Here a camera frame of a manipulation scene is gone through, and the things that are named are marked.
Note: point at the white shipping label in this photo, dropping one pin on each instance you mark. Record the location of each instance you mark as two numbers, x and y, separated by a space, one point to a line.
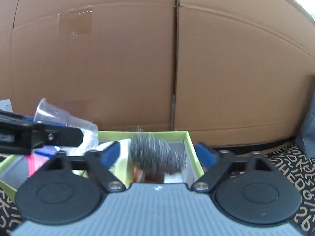
5 105

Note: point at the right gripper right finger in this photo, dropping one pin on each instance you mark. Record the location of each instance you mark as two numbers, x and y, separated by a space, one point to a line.
217 165

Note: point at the large brown cardboard box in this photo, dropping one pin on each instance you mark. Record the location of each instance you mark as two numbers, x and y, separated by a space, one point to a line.
230 72

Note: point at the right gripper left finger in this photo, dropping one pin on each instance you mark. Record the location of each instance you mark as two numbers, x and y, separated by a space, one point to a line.
98 164

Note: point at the yellow medicine box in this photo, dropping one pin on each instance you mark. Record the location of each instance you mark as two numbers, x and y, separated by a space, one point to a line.
123 168

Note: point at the clear plastic cup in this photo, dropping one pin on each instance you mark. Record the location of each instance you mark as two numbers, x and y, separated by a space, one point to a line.
48 113

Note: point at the green shoe box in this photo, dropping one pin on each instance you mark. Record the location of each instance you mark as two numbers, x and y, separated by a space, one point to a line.
16 169

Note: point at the dark grey bag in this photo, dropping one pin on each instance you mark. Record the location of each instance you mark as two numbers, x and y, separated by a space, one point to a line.
305 136

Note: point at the patterned black rug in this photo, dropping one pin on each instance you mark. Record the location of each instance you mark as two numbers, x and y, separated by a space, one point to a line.
261 196

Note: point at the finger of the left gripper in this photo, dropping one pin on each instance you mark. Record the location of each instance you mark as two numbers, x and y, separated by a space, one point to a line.
21 119
55 135

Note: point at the pink wavy item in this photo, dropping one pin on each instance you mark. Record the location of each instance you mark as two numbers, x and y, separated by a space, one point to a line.
39 157

